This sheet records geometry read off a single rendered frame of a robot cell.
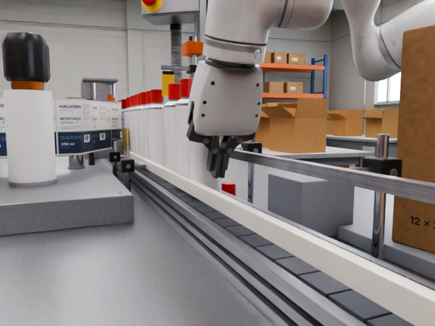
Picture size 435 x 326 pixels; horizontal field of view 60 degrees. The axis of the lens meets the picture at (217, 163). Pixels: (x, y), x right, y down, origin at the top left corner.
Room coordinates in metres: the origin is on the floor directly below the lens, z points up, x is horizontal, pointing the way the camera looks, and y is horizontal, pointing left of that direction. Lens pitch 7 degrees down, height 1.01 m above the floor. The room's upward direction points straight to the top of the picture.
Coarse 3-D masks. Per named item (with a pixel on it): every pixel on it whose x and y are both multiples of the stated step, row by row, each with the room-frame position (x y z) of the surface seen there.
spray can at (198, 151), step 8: (192, 144) 0.61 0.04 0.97; (200, 144) 0.60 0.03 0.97; (192, 152) 0.61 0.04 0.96; (200, 152) 0.60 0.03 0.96; (192, 160) 0.61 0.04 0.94; (200, 160) 0.60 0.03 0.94; (192, 168) 0.61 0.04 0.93; (200, 168) 0.60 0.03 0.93; (192, 176) 0.61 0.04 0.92; (200, 176) 0.60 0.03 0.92; (208, 176) 0.60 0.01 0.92; (208, 184) 0.60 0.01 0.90; (216, 184) 0.61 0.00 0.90
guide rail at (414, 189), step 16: (256, 160) 0.52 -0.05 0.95; (272, 160) 0.48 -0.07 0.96; (288, 160) 0.45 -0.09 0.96; (320, 176) 0.39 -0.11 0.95; (336, 176) 0.37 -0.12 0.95; (352, 176) 0.35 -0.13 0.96; (368, 176) 0.33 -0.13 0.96; (384, 176) 0.32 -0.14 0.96; (384, 192) 0.31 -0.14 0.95; (400, 192) 0.30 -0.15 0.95; (416, 192) 0.28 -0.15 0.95; (432, 192) 0.27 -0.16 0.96
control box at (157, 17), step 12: (168, 0) 1.02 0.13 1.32; (180, 0) 1.02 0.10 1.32; (192, 0) 1.01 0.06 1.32; (144, 12) 1.04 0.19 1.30; (156, 12) 1.03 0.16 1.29; (168, 12) 1.03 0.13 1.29; (180, 12) 1.02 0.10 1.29; (192, 12) 1.02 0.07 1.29; (156, 24) 1.12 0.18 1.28; (168, 24) 1.12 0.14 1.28
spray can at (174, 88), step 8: (168, 88) 0.78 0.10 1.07; (176, 88) 0.78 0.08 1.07; (168, 96) 0.78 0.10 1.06; (176, 96) 0.78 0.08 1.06; (168, 104) 0.77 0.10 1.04; (168, 112) 0.77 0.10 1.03; (168, 120) 0.77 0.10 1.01; (168, 128) 0.77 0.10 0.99; (168, 136) 0.77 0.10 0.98; (168, 144) 0.77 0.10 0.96; (168, 152) 0.77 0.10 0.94; (168, 160) 0.77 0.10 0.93; (168, 168) 0.77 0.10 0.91
